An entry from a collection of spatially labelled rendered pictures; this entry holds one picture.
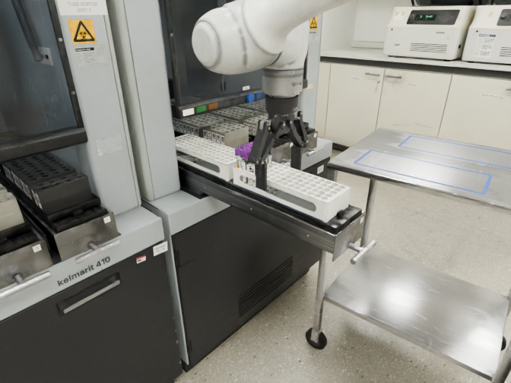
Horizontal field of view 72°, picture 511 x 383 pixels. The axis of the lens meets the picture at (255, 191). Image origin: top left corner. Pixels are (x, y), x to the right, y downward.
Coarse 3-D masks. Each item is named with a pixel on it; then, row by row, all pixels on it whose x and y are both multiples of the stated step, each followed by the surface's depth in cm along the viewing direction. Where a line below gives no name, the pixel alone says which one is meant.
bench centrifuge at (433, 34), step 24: (432, 0) 289; (456, 0) 277; (480, 0) 258; (408, 24) 265; (432, 24) 254; (456, 24) 244; (384, 48) 283; (408, 48) 270; (432, 48) 259; (456, 48) 250
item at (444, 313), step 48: (384, 144) 120; (432, 144) 120; (432, 192) 91; (480, 192) 88; (336, 288) 135; (384, 288) 135; (432, 288) 134; (480, 288) 134; (432, 336) 115; (480, 336) 114
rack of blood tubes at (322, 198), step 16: (272, 176) 87; (288, 176) 88; (304, 176) 86; (256, 192) 89; (272, 192) 91; (288, 192) 81; (304, 192) 79; (320, 192) 80; (336, 192) 79; (304, 208) 80; (320, 208) 76; (336, 208) 78
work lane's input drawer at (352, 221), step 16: (192, 176) 104; (208, 176) 100; (208, 192) 101; (224, 192) 96; (240, 192) 93; (240, 208) 93; (256, 208) 89; (272, 208) 85; (288, 208) 82; (352, 208) 82; (272, 224) 86; (288, 224) 83; (304, 224) 79; (320, 224) 77; (336, 224) 76; (352, 224) 79; (304, 240) 81; (320, 240) 77; (336, 240) 75; (352, 240) 82; (336, 256) 77
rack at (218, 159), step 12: (180, 144) 109; (192, 144) 108; (204, 144) 109; (216, 144) 109; (180, 156) 110; (192, 156) 110; (204, 156) 99; (216, 156) 99; (228, 156) 100; (204, 168) 101; (216, 168) 106; (228, 168) 95; (228, 180) 96
